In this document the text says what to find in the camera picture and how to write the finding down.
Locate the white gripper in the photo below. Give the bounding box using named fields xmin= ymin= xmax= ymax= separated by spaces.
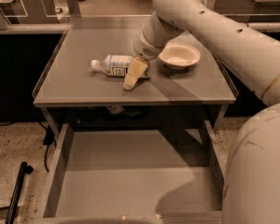
xmin=123 ymin=32 xmax=162 ymax=91

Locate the blue plastic bottle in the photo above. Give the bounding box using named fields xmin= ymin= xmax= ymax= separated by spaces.
xmin=91 ymin=53 xmax=153 ymax=79

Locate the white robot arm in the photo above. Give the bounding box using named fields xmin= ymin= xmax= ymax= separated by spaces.
xmin=133 ymin=0 xmax=280 ymax=224

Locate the grey open top drawer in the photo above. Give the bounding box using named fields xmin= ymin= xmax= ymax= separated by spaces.
xmin=35 ymin=122 xmax=225 ymax=224

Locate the white paper bowl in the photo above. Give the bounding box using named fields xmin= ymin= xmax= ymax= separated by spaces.
xmin=159 ymin=42 xmax=201 ymax=70

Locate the grey cabinet table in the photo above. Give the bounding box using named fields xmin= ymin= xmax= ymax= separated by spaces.
xmin=34 ymin=16 xmax=236 ymax=134

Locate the grey background desk left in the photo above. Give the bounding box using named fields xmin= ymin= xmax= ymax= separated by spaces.
xmin=0 ymin=0 xmax=59 ymax=24

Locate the grey background desk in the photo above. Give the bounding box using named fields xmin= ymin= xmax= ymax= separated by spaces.
xmin=214 ymin=0 xmax=280 ymax=22
xmin=0 ymin=0 xmax=59 ymax=24

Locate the clear acrylic barrier panel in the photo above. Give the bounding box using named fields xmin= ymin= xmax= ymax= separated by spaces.
xmin=0 ymin=0 xmax=280 ymax=33

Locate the grey background desk right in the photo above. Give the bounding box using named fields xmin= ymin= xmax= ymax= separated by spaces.
xmin=214 ymin=0 xmax=280 ymax=22

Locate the black pole on floor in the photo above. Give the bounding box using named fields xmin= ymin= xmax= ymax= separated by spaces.
xmin=5 ymin=161 xmax=34 ymax=224

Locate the black power cable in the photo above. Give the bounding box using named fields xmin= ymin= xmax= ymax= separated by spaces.
xmin=36 ymin=120 xmax=58 ymax=174

